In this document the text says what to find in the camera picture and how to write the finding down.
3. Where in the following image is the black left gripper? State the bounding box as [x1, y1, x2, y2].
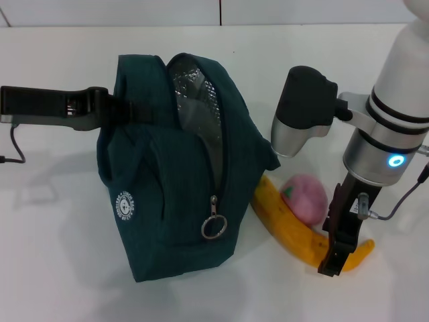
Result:
[0, 85, 156, 133]

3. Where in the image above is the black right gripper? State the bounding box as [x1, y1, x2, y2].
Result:
[317, 172, 383, 278]

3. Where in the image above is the yellow banana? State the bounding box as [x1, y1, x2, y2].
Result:
[251, 174, 375, 273]

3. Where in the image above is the pink toy peach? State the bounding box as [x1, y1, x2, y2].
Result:
[280, 174, 328, 225]

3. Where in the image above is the dark teal lunch bag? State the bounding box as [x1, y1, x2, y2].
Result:
[96, 52, 282, 284]

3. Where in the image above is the silver zipper pull ring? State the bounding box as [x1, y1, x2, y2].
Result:
[200, 214, 229, 241]

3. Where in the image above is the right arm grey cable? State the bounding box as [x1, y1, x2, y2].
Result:
[357, 162, 429, 222]

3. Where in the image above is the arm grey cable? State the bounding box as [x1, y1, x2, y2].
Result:
[0, 123, 26, 165]
[357, 162, 429, 222]

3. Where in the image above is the left arm grey cable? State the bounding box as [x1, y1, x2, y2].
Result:
[0, 123, 26, 165]

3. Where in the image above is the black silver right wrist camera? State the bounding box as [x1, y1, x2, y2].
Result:
[270, 66, 375, 158]

